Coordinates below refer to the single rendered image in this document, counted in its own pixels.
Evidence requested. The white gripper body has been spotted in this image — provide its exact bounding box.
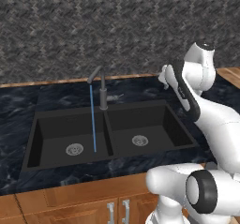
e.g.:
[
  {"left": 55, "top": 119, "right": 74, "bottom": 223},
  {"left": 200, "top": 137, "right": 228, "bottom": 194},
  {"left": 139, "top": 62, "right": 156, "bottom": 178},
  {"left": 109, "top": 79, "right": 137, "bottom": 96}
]
[{"left": 157, "top": 64, "right": 178, "bottom": 91}]

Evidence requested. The black double sink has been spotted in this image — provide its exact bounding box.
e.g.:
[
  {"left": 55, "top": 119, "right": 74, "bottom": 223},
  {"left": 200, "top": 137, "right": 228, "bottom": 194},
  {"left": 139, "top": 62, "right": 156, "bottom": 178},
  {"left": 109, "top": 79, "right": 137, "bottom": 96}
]
[{"left": 21, "top": 98, "right": 201, "bottom": 173}]

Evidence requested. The grey sink faucet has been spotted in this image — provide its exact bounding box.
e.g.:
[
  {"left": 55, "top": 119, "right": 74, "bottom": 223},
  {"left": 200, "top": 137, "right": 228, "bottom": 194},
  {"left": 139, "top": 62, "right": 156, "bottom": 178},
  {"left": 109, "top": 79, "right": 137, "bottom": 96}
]
[{"left": 86, "top": 65, "right": 125, "bottom": 112}]

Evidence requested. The round metal sink drain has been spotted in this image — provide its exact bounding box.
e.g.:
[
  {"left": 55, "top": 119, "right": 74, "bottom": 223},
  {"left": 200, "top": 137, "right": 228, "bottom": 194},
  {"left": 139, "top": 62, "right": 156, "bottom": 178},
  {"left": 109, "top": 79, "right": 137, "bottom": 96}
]
[
  {"left": 130, "top": 134, "right": 150, "bottom": 147},
  {"left": 65, "top": 142, "right": 84, "bottom": 157}
]

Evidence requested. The blue water stream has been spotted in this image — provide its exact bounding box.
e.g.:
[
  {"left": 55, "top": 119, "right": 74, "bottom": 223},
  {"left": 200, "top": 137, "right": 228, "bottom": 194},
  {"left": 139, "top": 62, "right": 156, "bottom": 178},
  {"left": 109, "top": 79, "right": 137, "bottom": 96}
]
[{"left": 89, "top": 82, "right": 98, "bottom": 153}]

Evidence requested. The wooden cupboard door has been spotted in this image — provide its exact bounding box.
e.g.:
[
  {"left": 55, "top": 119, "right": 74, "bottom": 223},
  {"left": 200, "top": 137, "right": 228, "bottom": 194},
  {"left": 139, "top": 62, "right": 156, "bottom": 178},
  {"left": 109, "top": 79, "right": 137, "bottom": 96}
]
[
  {"left": 22, "top": 198, "right": 119, "bottom": 224},
  {"left": 118, "top": 192, "right": 161, "bottom": 224}
]

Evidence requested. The wooden false drawer front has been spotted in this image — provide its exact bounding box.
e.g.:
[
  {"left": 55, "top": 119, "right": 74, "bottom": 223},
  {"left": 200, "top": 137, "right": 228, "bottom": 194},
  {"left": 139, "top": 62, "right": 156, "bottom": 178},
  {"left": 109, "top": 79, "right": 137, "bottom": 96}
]
[{"left": 14, "top": 172, "right": 152, "bottom": 209}]

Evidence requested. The narrow wooden cupboard front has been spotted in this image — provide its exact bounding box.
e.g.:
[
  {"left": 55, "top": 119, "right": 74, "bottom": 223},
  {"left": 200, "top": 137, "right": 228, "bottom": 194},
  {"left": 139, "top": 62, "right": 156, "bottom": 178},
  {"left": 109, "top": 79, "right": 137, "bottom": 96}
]
[{"left": 0, "top": 193, "right": 23, "bottom": 224}]

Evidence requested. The silver cupboard handle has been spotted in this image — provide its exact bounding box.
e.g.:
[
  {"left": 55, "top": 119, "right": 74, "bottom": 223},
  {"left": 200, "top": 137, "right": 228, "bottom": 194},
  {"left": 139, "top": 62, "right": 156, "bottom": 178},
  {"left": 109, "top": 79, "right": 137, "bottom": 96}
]
[
  {"left": 121, "top": 199, "right": 131, "bottom": 224},
  {"left": 106, "top": 202, "right": 116, "bottom": 224}
]

